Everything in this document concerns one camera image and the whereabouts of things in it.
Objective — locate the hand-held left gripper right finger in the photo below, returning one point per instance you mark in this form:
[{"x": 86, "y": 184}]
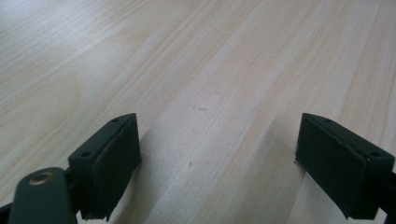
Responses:
[{"x": 336, "y": 165}]

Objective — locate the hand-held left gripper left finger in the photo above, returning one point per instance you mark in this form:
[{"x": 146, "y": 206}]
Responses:
[{"x": 109, "y": 168}]

